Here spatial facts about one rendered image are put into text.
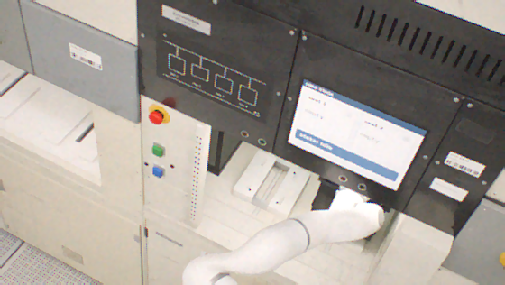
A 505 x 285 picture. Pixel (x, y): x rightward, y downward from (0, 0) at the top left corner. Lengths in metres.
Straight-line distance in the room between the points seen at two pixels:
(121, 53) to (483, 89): 0.87
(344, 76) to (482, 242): 0.52
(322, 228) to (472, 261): 0.37
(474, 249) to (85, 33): 1.09
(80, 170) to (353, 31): 1.26
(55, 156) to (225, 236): 0.68
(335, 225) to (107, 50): 0.73
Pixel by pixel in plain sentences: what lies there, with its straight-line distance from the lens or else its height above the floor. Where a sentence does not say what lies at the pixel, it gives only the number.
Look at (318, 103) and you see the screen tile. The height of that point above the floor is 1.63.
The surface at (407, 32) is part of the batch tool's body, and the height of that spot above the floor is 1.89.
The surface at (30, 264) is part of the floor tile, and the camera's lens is 2.97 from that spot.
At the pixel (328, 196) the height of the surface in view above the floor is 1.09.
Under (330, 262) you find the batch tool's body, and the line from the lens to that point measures 1.98.
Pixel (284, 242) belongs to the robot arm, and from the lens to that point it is 1.33.
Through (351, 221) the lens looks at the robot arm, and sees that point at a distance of 1.52.
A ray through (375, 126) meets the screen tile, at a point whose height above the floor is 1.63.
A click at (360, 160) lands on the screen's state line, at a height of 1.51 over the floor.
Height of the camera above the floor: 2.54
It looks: 49 degrees down
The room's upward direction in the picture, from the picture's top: 11 degrees clockwise
